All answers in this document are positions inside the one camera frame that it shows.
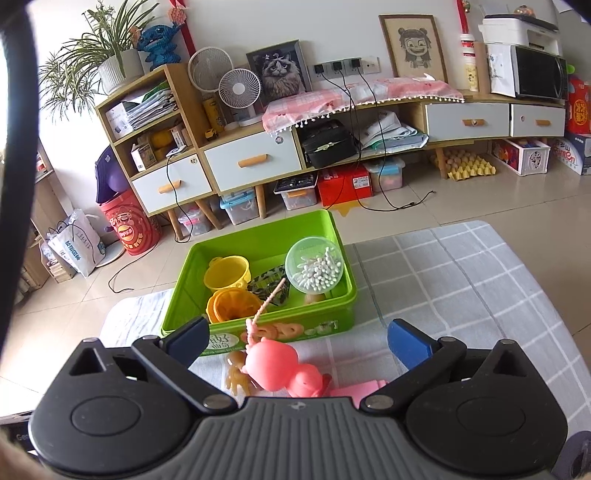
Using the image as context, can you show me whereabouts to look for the white shopping bag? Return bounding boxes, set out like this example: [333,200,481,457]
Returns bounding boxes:
[46,210,107,278]

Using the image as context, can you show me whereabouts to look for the folded clothes pile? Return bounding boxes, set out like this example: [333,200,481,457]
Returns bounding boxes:
[360,111,428,151]

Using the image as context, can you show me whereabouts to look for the red gift box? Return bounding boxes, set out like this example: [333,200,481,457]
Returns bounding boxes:
[567,76,591,136]

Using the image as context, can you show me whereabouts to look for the yellow bottle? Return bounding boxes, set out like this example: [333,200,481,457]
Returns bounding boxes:
[203,97,227,132]

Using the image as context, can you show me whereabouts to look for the white toy crate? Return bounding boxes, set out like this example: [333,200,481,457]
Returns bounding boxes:
[492,138,552,177]

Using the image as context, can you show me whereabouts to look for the orange toy pot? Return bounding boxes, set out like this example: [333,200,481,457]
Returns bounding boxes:
[205,288,263,324]

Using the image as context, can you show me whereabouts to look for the green plastic box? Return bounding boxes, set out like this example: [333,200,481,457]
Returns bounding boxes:
[161,209,358,358]

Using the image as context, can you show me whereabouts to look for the blue brick figure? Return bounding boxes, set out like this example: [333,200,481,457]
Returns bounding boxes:
[134,25,174,70]

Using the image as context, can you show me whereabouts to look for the purple bag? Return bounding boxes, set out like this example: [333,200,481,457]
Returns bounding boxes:
[95,145,134,204]

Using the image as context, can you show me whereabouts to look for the yellow toy pot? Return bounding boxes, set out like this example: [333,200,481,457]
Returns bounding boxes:
[204,256,251,292]

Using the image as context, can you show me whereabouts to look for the red white cup tube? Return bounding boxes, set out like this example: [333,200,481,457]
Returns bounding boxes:
[459,18,481,93]

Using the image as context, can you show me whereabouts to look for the long wooden cabinet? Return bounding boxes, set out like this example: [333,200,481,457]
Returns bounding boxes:
[95,64,570,241]

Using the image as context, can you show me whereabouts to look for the dark grey slipper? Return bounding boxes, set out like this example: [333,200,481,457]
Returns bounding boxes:
[551,431,591,480]

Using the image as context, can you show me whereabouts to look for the green patterned clip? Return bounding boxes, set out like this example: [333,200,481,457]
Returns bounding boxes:
[247,263,291,306]

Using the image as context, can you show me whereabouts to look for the grey checked tablecloth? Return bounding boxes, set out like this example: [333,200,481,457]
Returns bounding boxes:
[100,220,591,444]

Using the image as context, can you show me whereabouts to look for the black bag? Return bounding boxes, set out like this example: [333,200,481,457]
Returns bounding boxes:
[300,120,361,169]

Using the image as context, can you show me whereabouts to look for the white drawer wooden handle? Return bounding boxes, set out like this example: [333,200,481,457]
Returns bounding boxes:
[425,102,511,141]
[203,131,305,192]
[131,154,213,214]
[510,104,566,138]

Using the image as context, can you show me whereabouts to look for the light wooden rack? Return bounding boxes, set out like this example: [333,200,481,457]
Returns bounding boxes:
[21,171,77,284]

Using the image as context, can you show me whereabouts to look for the thin black cable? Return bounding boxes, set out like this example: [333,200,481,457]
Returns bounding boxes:
[165,150,195,243]

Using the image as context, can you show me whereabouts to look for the blue-lid storage box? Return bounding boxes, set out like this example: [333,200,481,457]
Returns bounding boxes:
[219,191,259,225]

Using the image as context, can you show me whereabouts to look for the black-top storage box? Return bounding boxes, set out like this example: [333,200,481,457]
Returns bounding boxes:
[274,178,319,210]

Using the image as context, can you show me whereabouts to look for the storage box pink contents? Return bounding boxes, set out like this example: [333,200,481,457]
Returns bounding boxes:
[365,157,406,192]

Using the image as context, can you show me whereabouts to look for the blue white carton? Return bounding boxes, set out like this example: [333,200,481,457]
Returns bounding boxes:
[554,134,591,176]

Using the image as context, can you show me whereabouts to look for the white printer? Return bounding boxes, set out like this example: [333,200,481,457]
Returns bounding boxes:
[479,14,561,56]

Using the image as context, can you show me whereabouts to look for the red carton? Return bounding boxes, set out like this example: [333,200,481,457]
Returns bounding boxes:
[318,166,372,207]

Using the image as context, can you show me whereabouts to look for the yellow egg tray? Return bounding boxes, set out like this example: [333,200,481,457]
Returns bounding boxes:
[429,150,498,180]

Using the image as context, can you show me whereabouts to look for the stack of papers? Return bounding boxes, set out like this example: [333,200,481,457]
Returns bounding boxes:
[106,83,178,138]

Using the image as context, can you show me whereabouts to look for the pink toy pig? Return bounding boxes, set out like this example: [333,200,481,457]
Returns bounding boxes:
[241,276,387,398]

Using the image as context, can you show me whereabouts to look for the potted spider plant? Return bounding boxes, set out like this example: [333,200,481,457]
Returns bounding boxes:
[39,0,148,125]

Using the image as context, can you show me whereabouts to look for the wall power outlets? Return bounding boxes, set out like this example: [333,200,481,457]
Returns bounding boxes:
[314,56,380,78]

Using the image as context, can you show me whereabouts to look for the black strap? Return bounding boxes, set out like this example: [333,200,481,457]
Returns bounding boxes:
[0,0,41,352]

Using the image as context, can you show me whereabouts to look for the pink fringed cloth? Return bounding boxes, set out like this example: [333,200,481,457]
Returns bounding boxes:
[262,78,466,134]

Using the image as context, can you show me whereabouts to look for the framed cartoon drawing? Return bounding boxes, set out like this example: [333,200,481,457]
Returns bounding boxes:
[379,15,448,84]

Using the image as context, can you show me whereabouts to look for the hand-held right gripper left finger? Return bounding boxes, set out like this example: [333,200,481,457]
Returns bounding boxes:
[65,316,238,413]

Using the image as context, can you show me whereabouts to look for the clear storage box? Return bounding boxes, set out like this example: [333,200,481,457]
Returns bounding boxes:
[178,208,213,238]

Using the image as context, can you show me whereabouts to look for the red hanging decoration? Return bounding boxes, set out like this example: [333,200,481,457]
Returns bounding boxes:
[168,0,195,63]

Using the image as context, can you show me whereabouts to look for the white desk fan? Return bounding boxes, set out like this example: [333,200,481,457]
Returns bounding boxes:
[218,69,264,127]

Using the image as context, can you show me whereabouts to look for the clear cotton swab jar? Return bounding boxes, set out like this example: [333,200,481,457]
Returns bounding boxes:
[285,236,345,295]

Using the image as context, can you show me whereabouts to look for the small cardboard box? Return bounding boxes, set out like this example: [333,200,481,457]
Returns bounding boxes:
[131,143,158,172]

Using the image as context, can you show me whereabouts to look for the black microwave oven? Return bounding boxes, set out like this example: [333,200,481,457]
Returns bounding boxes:
[510,45,568,100]

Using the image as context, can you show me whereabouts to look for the framed cat picture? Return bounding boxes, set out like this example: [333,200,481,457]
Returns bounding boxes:
[246,40,312,112]

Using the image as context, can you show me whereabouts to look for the red printed bucket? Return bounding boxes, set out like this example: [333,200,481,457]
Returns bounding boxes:
[100,189,161,256]

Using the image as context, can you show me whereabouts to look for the round floor stand base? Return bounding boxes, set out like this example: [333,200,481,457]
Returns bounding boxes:
[92,242,126,269]

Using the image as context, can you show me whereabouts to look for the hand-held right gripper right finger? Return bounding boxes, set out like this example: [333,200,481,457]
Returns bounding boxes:
[359,318,532,414]

